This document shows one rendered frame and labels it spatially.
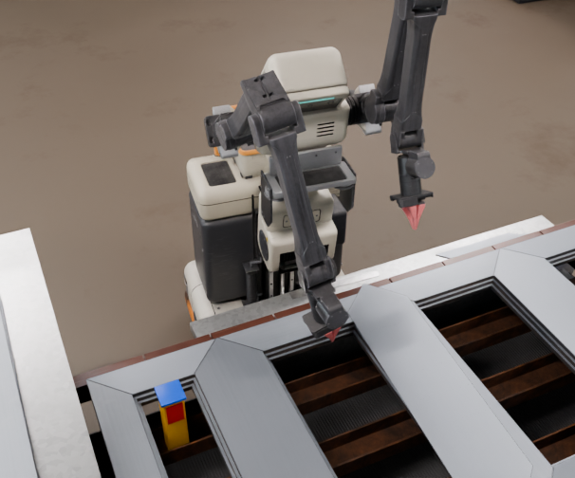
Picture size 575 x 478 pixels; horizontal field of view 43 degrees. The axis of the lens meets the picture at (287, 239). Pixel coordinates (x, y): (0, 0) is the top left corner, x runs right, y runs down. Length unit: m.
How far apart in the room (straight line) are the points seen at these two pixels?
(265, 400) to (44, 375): 0.50
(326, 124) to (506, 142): 2.47
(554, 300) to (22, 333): 1.37
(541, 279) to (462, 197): 1.80
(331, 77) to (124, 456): 1.08
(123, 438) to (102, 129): 2.99
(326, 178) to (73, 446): 1.05
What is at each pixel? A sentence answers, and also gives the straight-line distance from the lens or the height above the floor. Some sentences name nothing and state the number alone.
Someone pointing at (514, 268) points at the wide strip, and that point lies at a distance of 2.18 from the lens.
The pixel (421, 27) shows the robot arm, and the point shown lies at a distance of 1.81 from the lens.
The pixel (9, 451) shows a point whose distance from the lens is 1.48.
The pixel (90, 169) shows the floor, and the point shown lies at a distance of 4.13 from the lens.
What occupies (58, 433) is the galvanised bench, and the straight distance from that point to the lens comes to 1.50.
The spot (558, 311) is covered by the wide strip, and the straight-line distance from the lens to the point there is 2.08.
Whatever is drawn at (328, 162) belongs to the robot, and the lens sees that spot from 2.15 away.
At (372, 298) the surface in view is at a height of 0.85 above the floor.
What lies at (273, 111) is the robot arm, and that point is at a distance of 1.53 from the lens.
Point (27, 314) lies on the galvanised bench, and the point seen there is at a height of 1.05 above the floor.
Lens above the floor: 2.22
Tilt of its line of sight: 39 degrees down
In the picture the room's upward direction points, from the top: 1 degrees clockwise
